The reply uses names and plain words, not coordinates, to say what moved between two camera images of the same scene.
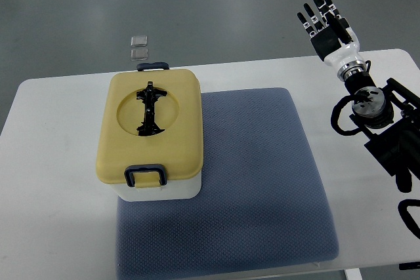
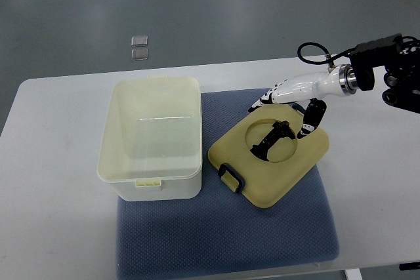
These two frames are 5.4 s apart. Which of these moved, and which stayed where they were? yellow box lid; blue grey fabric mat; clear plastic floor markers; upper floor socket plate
Moved: yellow box lid
Stayed: blue grey fabric mat; upper floor socket plate; clear plastic floor markers
